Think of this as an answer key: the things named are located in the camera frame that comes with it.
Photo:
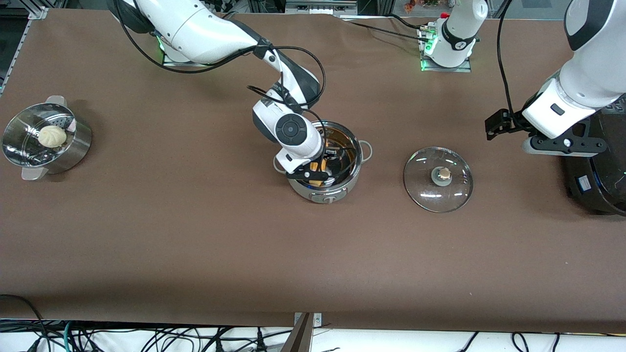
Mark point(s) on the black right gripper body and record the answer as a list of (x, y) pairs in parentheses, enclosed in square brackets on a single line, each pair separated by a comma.
[(331, 161)]

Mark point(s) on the yellow corn cob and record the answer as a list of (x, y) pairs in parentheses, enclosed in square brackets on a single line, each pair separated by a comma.
[(317, 183)]

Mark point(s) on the glass pot lid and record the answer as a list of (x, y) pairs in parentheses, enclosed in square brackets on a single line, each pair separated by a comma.
[(437, 193)]

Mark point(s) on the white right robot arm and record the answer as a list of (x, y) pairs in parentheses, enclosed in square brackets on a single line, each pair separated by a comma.
[(205, 29)]

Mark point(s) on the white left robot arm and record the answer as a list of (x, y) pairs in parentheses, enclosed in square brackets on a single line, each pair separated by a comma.
[(587, 73)]

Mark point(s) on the steel electric pot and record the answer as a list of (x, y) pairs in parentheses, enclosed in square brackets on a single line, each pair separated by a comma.
[(328, 193)]

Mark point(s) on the brown table mat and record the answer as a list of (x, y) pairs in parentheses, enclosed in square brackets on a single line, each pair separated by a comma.
[(313, 254)]

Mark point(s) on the black round appliance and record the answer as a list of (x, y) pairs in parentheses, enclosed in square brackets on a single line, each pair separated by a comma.
[(594, 181)]

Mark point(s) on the steel steamer basket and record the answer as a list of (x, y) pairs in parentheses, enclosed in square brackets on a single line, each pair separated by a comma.
[(73, 151)]

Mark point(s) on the white steamed bun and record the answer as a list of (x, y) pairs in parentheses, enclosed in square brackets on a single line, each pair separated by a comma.
[(52, 136)]

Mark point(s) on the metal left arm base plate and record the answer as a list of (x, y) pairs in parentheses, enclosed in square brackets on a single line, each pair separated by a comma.
[(467, 66)]

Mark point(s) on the metal table edge bracket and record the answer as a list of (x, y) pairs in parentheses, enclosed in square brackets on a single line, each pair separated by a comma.
[(315, 319)]

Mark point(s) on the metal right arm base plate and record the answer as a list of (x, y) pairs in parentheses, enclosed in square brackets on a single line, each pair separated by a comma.
[(168, 59)]

